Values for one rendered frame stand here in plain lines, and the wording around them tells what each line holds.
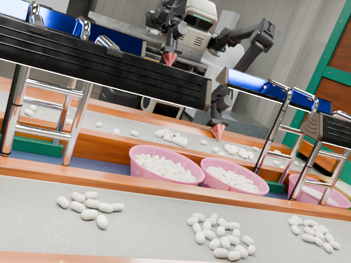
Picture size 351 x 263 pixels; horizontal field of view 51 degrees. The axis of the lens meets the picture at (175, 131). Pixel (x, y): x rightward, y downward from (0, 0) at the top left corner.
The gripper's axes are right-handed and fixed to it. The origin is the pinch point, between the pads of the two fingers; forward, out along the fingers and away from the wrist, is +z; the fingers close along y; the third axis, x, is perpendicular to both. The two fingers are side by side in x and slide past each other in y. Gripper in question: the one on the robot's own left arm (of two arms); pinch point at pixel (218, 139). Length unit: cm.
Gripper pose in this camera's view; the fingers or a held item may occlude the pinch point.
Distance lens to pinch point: 184.4
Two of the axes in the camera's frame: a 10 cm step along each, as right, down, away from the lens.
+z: 0.3, 8.7, -4.9
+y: 8.8, 2.0, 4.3
